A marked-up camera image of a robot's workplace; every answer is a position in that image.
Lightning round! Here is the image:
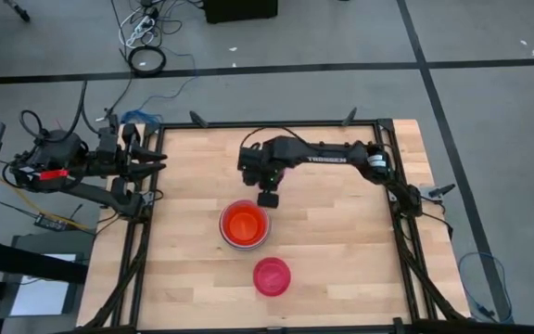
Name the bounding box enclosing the black spring clamp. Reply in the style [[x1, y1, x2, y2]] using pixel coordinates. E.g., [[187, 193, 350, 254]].
[[188, 109, 210, 130], [427, 183, 457, 199], [340, 106, 359, 128]]

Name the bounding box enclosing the blue cable coil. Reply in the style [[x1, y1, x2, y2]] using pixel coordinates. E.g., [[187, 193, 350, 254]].
[[456, 250, 515, 325]]

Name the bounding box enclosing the black cable coil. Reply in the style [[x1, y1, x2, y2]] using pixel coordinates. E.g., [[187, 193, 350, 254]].
[[127, 45, 168, 78]]

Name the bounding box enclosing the magenta plastic bowl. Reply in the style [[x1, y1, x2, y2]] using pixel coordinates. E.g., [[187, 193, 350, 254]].
[[252, 256, 292, 298]]

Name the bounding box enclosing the small circuit board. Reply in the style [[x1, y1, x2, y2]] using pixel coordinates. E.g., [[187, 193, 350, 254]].
[[33, 212, 69, 232]]

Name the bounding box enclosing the black aluminium table frame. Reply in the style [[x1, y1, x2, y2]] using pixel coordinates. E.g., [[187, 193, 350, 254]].
[[79, 118, 472, 334]]

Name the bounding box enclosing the monitor with white screen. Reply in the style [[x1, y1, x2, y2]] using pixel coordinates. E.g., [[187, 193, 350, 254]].
[[0, 231, 92, 321]]

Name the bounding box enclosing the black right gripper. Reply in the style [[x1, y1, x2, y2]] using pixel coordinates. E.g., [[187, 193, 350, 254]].
[[237, 135, 299, 191]]

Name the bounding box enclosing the orange plastic bowl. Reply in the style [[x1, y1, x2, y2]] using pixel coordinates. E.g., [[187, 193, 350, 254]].
[[222, 202, 268, 247]]

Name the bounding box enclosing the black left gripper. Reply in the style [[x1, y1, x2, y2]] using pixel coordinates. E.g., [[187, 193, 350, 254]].
[[85, 123, 169, 183]]

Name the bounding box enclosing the yellow cable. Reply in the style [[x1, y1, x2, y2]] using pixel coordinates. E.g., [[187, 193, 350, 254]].
[[0, 173, 95, 232]]

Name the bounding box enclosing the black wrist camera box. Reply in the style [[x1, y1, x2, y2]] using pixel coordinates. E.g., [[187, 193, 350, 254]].
[[257, 190, 281, 209]]

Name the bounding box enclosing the black beam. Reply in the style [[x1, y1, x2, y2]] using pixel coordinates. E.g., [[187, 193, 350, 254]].
[[0, 236, 90, 285]]

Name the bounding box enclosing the red tag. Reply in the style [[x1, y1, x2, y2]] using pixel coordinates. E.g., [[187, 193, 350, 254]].
[[38, 169, 70, 182]]

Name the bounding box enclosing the white power strip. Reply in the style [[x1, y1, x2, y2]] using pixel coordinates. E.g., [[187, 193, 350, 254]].
[[125, 13, 157, 47]]

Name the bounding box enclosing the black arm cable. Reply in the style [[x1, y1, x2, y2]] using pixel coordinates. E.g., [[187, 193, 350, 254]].
[[238, 125, 305, 149], [19, 81, 110, 140]]

